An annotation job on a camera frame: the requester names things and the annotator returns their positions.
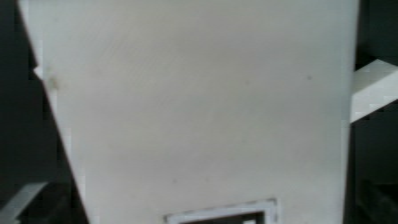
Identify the white cabinet top block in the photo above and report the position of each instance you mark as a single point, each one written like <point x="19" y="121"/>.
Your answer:
<point x="200" y="89"/>

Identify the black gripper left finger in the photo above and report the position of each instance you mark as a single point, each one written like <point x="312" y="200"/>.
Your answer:
<point x="19" y="202"/>

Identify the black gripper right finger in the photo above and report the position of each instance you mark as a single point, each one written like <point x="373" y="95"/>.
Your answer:
<point x="380" y="201"/>

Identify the white L-shaped obstacle fence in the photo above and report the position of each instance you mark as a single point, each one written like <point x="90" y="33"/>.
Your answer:
<point x="374" y="88"/>

